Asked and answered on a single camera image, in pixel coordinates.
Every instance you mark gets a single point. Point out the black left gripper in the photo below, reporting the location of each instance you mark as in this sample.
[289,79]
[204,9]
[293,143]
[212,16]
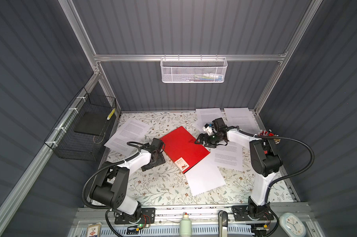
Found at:
[160,160]

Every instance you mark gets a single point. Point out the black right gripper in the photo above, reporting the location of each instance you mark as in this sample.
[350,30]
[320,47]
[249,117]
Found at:
[201,136]

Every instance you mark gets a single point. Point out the red folder with black inside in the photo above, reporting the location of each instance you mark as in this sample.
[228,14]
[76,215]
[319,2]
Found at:
[180,147]

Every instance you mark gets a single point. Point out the printed paper sheet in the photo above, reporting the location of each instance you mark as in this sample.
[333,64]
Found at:
[131,131]
[205,116]
[243,118]

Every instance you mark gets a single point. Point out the printed paper sheet under right arm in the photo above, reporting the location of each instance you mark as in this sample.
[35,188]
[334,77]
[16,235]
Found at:
[229,156]

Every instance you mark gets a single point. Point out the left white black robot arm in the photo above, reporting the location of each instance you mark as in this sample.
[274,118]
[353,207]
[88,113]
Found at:
[107,187]

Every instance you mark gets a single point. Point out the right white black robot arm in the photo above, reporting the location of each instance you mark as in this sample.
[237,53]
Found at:
[265,160]

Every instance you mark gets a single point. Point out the blank white paper sheet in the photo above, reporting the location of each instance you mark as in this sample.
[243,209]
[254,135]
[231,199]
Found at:
[204,176]

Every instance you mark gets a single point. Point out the red pen cup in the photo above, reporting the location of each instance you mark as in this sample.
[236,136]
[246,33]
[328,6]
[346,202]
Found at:
[269,133]

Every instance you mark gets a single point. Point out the yellow marker in black basket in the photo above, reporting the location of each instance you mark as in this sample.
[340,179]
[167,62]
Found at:
[111,114]

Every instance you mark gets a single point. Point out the white plastic bottle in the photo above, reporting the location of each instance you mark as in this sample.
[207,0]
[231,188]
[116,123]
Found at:
[185,226]

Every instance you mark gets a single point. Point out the small card box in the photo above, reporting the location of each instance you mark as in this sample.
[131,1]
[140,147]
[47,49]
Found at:
[93,230]

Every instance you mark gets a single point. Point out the white analog clock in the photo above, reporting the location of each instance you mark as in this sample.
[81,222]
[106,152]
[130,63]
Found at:
[292,225]

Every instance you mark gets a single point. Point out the white wire wall basket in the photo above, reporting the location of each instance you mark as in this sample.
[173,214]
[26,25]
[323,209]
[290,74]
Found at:
[190,70]

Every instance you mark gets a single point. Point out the black wire side basket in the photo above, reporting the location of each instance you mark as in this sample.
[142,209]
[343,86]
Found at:
[84,129]

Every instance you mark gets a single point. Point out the silver handle at front rail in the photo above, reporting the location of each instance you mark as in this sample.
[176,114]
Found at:
[223,223]

